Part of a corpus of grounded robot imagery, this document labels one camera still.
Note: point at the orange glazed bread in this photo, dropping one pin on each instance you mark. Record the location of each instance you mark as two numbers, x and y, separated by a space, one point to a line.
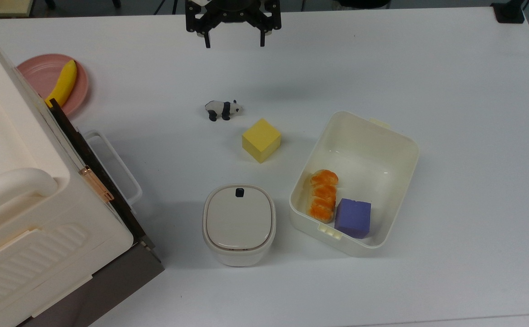
323 195

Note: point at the purple cube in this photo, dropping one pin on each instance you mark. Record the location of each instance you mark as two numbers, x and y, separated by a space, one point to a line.
353 218

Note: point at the yellow banana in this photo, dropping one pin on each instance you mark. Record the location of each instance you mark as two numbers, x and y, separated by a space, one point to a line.
64 81

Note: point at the black pole stand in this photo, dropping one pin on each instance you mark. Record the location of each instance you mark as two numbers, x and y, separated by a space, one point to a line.
508 11

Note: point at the cream plastic container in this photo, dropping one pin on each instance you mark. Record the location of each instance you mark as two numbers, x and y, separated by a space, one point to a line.
359 163

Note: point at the light wooden side table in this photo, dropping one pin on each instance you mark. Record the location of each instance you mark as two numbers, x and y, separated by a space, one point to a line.
1 7

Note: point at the black white panda figurine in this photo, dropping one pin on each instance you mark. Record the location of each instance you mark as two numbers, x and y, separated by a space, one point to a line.
221 109

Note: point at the white lidded bin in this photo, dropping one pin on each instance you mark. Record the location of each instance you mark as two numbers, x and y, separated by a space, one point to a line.
239 222

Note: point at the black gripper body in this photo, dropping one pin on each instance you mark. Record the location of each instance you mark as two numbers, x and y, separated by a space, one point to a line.
232 11

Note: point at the yellow cube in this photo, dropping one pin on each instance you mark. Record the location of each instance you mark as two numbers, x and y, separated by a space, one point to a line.
260 141

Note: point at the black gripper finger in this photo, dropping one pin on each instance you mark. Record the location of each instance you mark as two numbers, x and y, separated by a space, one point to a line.
207 40
262 38

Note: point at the pink plate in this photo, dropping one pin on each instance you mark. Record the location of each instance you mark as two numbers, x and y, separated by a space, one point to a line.
42 75

